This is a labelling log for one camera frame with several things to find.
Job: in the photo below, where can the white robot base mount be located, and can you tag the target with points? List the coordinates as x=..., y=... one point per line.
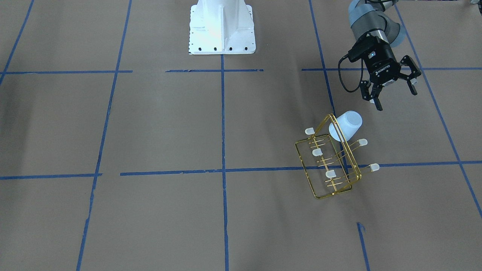
x=221, y=27

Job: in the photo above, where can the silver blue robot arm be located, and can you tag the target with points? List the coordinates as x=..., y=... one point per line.
x=367, y=17

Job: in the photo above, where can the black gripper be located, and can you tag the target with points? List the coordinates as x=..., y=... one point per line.
x=384, y=63

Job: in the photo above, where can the light blue plastic cup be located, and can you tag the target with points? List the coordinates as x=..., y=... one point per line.
x=347, y=125

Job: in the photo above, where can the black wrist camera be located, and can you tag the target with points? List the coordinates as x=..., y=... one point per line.
x=363, y=48

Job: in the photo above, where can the gold wire cup holder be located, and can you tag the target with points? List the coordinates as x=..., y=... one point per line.
x=328, y=160

